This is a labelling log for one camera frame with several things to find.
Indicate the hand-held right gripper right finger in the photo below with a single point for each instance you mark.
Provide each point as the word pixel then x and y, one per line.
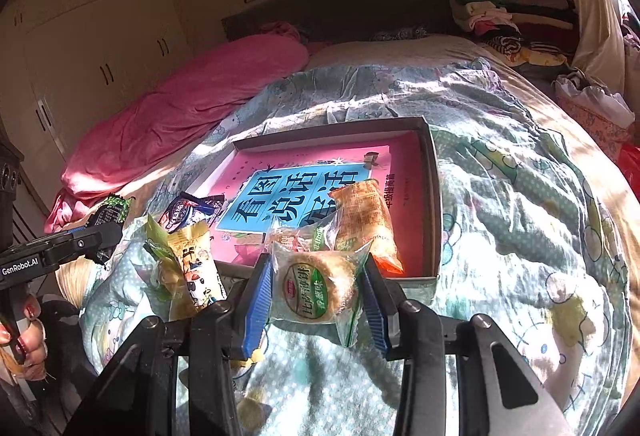
pixel 375 311

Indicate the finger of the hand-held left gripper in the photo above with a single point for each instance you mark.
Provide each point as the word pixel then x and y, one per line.
pixel 85 243
pixel 75 230

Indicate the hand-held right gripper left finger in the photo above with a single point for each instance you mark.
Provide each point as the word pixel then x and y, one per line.
pixel 257 301

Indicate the dark packet with green leaves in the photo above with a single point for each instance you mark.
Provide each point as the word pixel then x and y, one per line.
pixel 110 216

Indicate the round cake packet green label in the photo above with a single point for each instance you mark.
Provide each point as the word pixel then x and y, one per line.
pixel 310 286

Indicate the yellow cartoon snack packet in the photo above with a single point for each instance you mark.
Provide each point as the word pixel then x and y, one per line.
pixel 195 271

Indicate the light green snack packet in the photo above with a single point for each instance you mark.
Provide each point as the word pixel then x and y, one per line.
pixel 157 236

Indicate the small clear pastry packet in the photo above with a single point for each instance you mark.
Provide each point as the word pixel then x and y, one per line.
pixel 300 238

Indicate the long orange snack packet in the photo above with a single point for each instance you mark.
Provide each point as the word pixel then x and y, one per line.
pixel 365 216

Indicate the shallow grey cardboard box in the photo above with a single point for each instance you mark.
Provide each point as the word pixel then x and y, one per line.
pixel 432 196

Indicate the person's left hand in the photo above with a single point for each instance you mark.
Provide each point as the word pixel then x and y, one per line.
pixel 32 346

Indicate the blue cookie packet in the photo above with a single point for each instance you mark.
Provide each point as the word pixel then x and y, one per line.
pixel 185 211

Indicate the pink book with blue label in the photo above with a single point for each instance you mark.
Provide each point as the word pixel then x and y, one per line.
pixel 300 161

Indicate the pink quilt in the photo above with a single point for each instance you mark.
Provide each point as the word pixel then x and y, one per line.
pixel 175 116

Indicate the cartoon printed blanket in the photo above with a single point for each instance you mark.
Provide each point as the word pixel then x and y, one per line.
pixel 500 216

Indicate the cream wardrobe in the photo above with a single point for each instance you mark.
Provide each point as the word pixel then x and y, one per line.
pixel 100 41

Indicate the bed with beige sheet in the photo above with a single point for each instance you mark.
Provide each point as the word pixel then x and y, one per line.
pixel 400 51

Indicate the dark patterned pillow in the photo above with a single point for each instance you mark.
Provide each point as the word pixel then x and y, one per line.
pixel 400 34

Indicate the pink patterned bag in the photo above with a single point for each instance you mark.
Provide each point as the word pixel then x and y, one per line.
pixel 600 131

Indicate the red plastic bag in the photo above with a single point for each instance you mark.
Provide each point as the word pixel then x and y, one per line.
pixel 631 166

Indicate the dark headboard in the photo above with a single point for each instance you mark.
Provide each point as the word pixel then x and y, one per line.
pixel 350 6

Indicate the pile of folded clothes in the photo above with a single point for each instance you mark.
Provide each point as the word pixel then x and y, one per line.
pixel 490 16

